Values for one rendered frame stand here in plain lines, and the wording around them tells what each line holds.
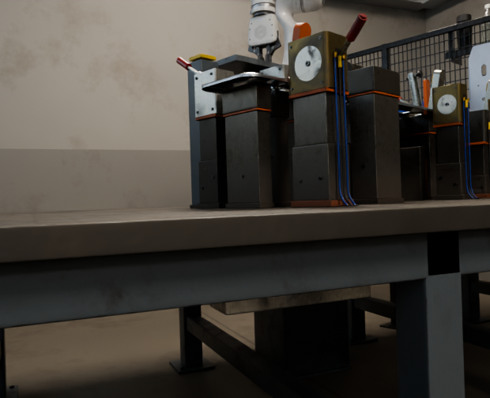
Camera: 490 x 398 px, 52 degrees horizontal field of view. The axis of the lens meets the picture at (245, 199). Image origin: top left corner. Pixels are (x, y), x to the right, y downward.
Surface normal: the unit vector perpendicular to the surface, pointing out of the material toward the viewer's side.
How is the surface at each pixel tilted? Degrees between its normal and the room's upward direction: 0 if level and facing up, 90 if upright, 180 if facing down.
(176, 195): 90
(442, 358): 90
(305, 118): 90
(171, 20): 90
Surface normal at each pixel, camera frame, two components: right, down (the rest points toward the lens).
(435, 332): 0.39, -0.01
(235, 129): -0.73, 0.02
